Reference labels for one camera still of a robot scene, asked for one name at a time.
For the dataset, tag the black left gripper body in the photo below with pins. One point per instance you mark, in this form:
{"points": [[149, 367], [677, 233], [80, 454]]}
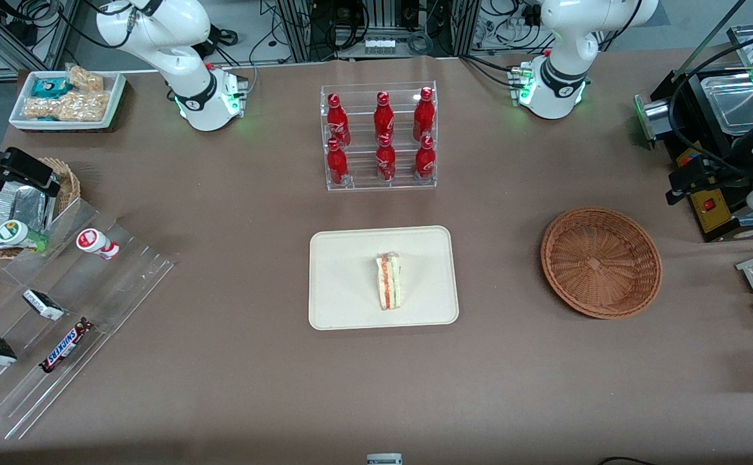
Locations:
{"points": [[730, 174]]}

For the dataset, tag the triangular sandwich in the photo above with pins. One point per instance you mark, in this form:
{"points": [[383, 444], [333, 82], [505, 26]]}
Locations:
{"points": [[389, 281]]}

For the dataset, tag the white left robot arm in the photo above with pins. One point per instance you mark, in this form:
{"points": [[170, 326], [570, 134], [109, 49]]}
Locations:
{"points": [[560, 77]]}

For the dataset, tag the small brown wicker basket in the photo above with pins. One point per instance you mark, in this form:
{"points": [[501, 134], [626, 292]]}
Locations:
{"points": [[70, 184]]}

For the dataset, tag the white rectangular snack tray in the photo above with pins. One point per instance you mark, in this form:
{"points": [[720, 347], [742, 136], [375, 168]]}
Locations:
{"points": [[115, 97]]}

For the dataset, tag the large round brown wicker basket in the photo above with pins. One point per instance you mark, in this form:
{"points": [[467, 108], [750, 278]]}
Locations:
{"points": [[599, 265]]}

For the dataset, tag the cream rectangular serving tray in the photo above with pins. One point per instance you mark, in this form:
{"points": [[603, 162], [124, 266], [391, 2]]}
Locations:
{"points": [[344, 278]]}

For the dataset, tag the silver foil package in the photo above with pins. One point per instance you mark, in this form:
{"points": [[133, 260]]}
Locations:
{"points": [[18, 203]]}

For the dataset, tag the black food warmer appliance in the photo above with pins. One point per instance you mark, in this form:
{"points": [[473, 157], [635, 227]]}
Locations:
{"points": [[712, 219]]}

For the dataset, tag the green lid yogurt bottle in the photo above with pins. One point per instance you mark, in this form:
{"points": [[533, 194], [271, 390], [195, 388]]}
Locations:
{"points": [[15, 234]]}

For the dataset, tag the large rice cracker pack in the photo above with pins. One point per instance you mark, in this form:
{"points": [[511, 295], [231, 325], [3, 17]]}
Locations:
{"points": [[70, 106]]}

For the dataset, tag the clear warmer pan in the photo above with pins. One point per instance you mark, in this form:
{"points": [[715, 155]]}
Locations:
{"points": [[732, 100]]}

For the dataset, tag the teal snack packet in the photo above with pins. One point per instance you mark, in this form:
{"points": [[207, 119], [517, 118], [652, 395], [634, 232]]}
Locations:
{"points": [[49, 87]]}

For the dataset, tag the red lid yogurt bottle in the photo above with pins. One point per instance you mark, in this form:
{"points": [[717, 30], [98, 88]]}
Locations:
{"points": [[92, 242]]}

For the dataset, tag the small rice cracker pack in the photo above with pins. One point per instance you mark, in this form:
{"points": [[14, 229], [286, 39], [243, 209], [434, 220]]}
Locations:
{"points": [[86, 79]]}

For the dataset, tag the clear acrylic stepped display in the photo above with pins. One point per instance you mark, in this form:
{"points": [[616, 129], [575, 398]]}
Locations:
{"points": [[112, 284]]}

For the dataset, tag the snickers chocolate bar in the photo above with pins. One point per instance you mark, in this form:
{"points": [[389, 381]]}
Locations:
{"points": [[66, 345]]}

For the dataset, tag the red cola bottle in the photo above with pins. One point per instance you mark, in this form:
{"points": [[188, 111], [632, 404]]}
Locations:
{"points": [[385, 163], [425, 161], [336, 166], [423, 116], [336, 123], [383, 119]]}

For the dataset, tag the clear acrylic bottle rack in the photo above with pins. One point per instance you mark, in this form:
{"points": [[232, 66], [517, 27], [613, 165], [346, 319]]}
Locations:
{"points": [[363, 184]]}

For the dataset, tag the white power strip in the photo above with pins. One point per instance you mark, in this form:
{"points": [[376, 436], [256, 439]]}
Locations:
{"points": [[380, 46]]}

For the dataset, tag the white labelled box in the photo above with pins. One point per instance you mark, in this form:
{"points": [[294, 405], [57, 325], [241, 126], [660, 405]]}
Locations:
{"points": [[384, 459]]}

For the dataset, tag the aluminium frame rack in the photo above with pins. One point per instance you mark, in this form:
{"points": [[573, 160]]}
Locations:
{"points": [[28, 32]]}

